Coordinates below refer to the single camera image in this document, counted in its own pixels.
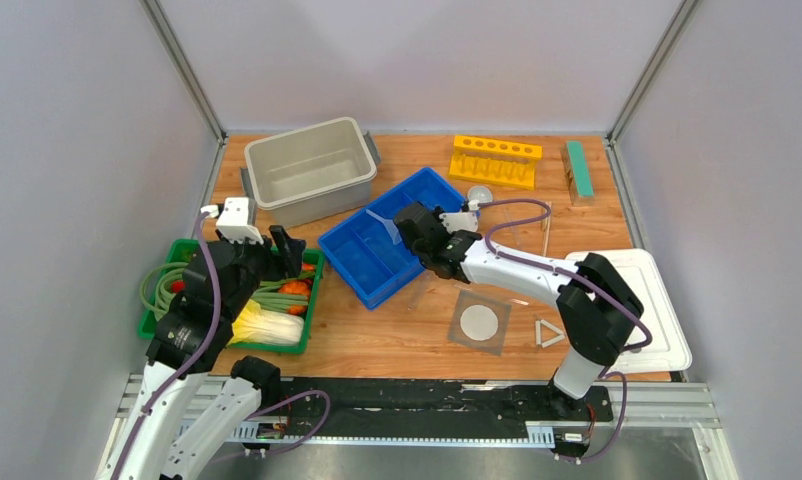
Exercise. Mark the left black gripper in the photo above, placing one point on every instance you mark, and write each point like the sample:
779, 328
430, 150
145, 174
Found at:
290, 257

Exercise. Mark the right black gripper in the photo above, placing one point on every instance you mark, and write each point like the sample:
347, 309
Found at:
436, 214

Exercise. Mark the clear glass test tube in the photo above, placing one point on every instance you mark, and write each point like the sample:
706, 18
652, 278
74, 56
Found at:
420, 287

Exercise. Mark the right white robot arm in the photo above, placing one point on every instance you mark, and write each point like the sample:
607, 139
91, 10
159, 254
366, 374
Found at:
601, 314

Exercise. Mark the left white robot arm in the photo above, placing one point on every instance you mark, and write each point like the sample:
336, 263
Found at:
186, 344

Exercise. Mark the green long beans bundle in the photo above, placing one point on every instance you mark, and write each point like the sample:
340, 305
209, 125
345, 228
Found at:
156, 296

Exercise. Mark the small orange carrot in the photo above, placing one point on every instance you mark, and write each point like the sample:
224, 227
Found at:
297, 310

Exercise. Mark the green plastic vegetable tray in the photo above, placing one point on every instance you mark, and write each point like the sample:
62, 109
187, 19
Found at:
183, 250

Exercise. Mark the white evaporating dish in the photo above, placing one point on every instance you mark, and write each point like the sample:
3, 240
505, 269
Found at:
479, 195

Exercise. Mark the blue divided plastic tray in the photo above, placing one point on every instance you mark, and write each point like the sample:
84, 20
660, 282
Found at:
361, 249

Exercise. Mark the grey plastic tub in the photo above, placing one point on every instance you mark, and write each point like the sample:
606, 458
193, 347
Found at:
314, 172

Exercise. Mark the yellow napa cabbage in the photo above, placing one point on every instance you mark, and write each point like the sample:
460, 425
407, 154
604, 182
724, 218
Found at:
260, 326

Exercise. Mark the yellow test tube rack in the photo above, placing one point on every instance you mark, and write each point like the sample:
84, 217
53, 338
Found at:
494, 162

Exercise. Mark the wooden test tube clamp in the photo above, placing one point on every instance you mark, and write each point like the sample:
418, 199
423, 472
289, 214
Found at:
546, 227

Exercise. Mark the red chilli pepper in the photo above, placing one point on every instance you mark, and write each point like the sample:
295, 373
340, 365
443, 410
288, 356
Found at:
177, 287

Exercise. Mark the clay pipe triangle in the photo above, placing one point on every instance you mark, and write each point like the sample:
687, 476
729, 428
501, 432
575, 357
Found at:
547, 334

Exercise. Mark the green and gold box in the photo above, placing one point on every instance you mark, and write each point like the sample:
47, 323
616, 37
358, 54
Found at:
577, 173

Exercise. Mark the white tray lid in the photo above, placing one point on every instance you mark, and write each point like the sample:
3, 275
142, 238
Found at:
668, 350

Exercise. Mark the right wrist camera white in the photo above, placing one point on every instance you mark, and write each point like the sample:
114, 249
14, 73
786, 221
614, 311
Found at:
467, 219

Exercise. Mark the wire gauze with ceramic centre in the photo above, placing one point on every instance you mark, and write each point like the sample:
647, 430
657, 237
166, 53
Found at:
479, 322

